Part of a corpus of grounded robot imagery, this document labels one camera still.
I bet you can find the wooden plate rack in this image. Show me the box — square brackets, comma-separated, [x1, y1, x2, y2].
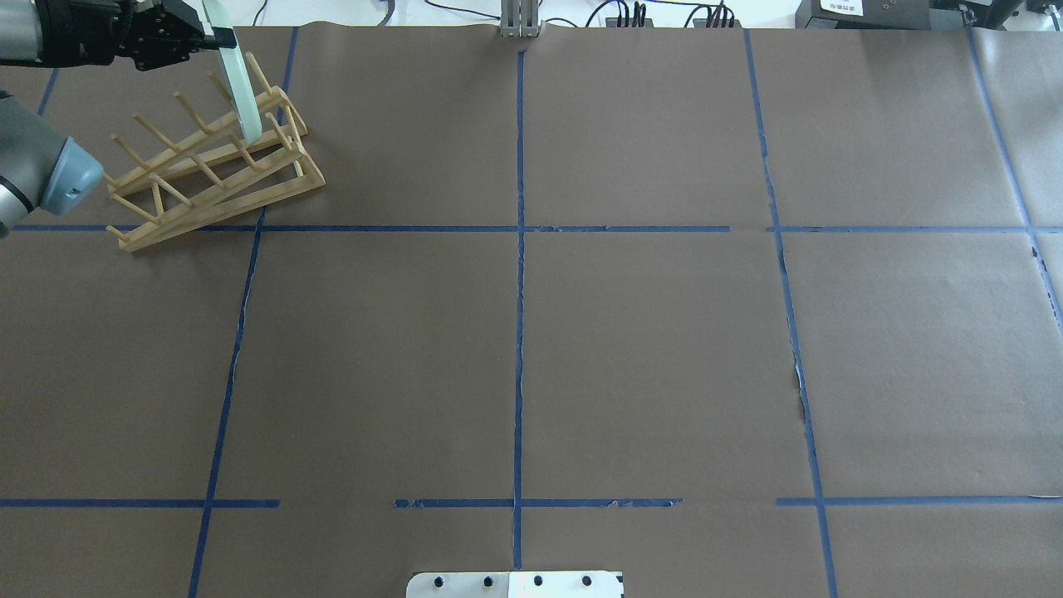
[104, 51, 326, 252]

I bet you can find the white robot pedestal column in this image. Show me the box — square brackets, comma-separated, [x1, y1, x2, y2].
[405, 569, 625, 597]

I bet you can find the black box with label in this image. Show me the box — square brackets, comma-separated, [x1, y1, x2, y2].
[794, 1, 931, 31]

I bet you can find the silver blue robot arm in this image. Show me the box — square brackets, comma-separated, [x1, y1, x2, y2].
[1, 1, 261, 238]

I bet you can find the light green plate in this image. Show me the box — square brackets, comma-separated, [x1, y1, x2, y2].
[202, 1, 263, 144]

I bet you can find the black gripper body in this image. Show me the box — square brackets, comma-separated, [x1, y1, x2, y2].
[116, 1, 208, 71]

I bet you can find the aluminium frame post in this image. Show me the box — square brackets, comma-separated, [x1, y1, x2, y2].
[500, 0, 542, 39]

